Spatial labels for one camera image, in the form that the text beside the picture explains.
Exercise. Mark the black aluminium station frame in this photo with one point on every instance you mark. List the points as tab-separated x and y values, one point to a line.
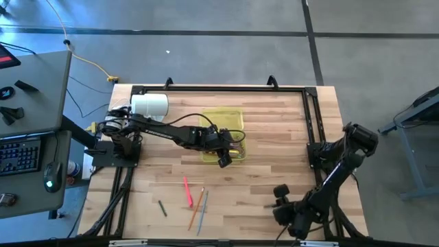
223	88

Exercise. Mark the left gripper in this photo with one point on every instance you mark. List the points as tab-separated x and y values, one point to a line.
216	139

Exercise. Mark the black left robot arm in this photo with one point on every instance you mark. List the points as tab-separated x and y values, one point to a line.
164	131

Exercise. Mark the round black coaster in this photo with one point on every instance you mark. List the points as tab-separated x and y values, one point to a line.
7	93

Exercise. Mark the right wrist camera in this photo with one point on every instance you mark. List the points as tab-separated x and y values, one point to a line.
281	190

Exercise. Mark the orange pencil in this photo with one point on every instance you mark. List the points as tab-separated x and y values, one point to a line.
195	209

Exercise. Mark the black device red screen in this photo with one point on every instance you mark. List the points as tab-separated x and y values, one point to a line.
7	58

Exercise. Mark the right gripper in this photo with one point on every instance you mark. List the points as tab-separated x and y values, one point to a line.
295	211

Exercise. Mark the backlit black keyboard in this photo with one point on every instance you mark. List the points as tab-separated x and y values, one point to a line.
20	156

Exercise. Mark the black computer mouse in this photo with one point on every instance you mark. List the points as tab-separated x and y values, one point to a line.
53	175

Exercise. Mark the small dark device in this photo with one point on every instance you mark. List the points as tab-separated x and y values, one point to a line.
7	199

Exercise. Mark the pink highlighter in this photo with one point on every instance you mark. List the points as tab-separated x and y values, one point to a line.
188	192

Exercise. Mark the grey side table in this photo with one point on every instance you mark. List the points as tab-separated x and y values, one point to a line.
427	103

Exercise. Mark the white blue can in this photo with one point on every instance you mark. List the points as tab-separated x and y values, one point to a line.
73	168

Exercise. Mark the teal pencil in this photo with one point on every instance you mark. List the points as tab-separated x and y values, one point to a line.
202	213

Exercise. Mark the green crayon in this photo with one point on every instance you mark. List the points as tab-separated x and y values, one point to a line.
163	208

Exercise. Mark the yellow translucent supply box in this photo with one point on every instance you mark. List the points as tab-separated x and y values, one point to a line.
223	118

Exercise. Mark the grey computer desk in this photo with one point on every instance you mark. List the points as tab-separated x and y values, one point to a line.
41	85

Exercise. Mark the small black block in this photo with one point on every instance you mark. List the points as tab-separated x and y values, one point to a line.
25	85

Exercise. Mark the black clamp part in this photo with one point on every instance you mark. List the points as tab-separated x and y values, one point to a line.
13	112

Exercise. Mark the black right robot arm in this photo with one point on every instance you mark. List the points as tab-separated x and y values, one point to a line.
337	171

